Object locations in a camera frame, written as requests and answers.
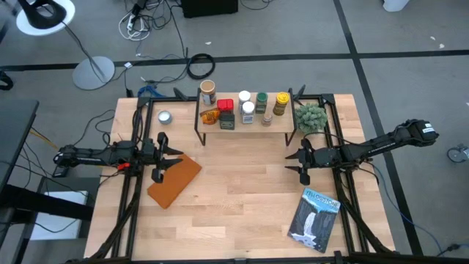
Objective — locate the black desk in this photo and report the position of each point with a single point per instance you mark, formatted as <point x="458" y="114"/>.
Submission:
<point x="14" y="139"/>

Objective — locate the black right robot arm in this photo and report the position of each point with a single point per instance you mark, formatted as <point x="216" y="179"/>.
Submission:
<point x="384" y="144"/>

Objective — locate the dark green pepper tin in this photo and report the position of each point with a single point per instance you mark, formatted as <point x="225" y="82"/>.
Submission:
<point x="227" y="121"/>

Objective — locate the wooden shelf with black legs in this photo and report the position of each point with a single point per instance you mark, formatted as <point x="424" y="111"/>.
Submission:
<point x="282" y="126"/>

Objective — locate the white box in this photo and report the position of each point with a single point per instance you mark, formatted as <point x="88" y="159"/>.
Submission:
<point x="58" y="223"/>

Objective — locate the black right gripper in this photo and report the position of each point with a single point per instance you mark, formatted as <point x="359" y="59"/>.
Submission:
<point x="326" y="157"/>

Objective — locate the grey caster wheel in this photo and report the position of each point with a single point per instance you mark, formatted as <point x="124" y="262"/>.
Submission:
<point x="458" y="153"/>

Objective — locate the red paprika tin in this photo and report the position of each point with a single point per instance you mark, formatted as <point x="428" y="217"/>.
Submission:
<point x="225" y="104"/>

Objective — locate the small silver candle tin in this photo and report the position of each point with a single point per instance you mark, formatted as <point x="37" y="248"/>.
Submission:
<point x="165" y="117"/>

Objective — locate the white power strip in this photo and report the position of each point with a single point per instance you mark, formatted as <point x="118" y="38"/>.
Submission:
<point x="130" y="22"/>

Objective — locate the white container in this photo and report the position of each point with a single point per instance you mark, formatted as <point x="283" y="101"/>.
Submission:
<point x="395" y="4"/>

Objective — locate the yellow-lid spice jar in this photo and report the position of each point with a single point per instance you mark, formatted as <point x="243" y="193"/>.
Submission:
<point x="281" y="103"/>

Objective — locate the Yellowstone waterfall booklet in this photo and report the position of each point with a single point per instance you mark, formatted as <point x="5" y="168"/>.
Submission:
<point x="315" y="223"/>

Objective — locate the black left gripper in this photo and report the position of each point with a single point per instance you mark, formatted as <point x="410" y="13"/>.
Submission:
<point x="150" y="154"/>

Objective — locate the small cork-top saffron jar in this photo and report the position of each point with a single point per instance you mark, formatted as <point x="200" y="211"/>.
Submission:
<point x="267" y="119"/>

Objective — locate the floor stand with round base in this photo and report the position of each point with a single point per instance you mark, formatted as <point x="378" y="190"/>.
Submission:
<point x="93" y="73"/>

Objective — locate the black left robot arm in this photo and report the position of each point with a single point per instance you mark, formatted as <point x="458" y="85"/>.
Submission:
<point x="91" y="159"/>

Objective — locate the orange brown spice pouch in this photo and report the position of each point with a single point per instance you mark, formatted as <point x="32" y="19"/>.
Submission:
<point x="209" y="116"/>

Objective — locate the white-lid bagel seasoning jar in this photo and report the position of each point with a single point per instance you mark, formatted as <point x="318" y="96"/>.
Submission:
<point x="248" y="111"/>
<point x="244" y="96"/>

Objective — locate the green-lid spice jar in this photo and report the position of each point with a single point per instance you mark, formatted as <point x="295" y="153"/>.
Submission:
<point x="261" y="102"/>

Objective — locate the folded orange cloth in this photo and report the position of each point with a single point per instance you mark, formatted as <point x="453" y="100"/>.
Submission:
<point x="176" y="183"/>

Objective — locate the tan-lid spice jar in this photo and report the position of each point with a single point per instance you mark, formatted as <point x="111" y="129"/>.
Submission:
<point x="207" y="91"/>

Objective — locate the black box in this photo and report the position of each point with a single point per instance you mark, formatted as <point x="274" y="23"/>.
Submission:
<point x="209" y="7"/>

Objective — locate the green potted plant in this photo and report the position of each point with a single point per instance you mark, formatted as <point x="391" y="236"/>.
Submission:
<point x="310" y="118"/>

